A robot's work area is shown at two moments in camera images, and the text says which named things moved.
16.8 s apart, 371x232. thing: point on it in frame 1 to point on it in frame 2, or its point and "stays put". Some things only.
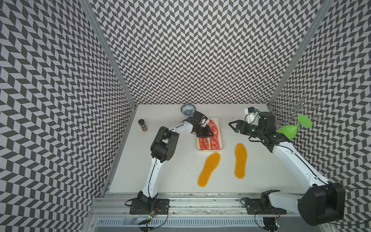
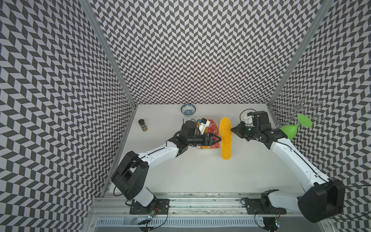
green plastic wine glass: x=291 y=131 stays put
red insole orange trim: x=214 y=140 stays put
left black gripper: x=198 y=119 to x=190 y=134
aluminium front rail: x=180 y=205 stays put
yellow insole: x=240 y=159 to x=226 y=133
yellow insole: x=211 y=162 to x=205 y=147
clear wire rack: x=291 y=104 stays put
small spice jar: x=143 y=126 stays put
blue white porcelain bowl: x=188 y=109 stays put
